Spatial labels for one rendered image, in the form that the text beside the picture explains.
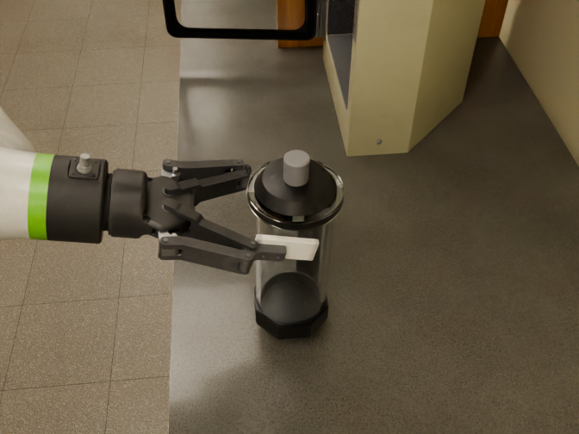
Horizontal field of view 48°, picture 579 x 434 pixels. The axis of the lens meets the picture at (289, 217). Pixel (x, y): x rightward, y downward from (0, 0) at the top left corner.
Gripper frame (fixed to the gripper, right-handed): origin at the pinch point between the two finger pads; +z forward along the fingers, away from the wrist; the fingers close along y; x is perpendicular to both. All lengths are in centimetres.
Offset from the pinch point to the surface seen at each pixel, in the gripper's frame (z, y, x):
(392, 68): 20.5, 34.1, -1.2
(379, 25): 16.0, 34.2, -8.1
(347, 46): 20, 58, 9
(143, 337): -11, 65, 121
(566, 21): 57, 51, -6
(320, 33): 17, 66, 12
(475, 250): 33.9, 10.3, 14.0
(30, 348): -44, 65, 128
